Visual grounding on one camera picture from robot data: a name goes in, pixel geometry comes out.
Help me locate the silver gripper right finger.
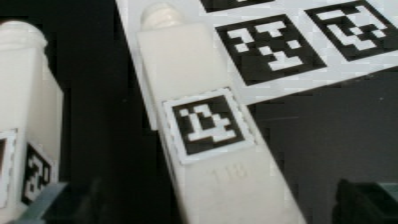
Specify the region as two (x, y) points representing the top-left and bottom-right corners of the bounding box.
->
(332, 179), (398, 224)

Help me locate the white desk leg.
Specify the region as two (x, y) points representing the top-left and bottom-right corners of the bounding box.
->
(0, 21), (64, 224)
(136, 3), (307, 224)

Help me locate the black tag marker plate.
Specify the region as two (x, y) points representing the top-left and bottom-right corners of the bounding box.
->
(115, 0), (398, 126)

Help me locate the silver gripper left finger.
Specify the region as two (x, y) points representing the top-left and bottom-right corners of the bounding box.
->
(16, 179), (113, 224)

